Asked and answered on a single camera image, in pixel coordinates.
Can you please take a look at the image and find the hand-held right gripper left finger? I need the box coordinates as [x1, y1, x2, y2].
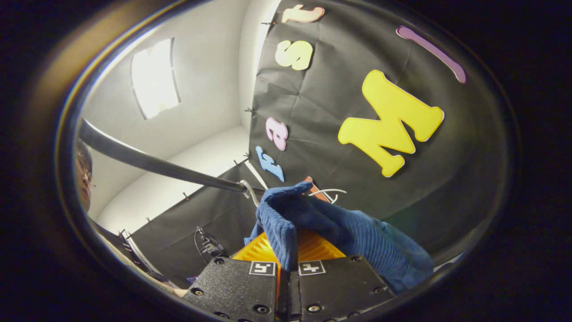
[182, 230, 283, 322]

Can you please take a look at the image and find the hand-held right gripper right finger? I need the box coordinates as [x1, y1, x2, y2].
[286, 229, 397, 322]

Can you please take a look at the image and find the blue jacket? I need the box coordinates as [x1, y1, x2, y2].
[244, 181, 435, 295]

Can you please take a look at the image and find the white hanger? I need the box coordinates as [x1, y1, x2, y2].
[239, 179, 261, 207]
[307, 188, 347, 204]

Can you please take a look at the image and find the black clothes rack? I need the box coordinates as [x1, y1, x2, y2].
[78, 119, 266, 197]

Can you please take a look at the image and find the person's head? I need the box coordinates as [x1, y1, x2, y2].
[75, 139, 95, 213]

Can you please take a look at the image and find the large ceiling light panel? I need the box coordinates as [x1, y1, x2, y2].
[130, 38, 181, 120]

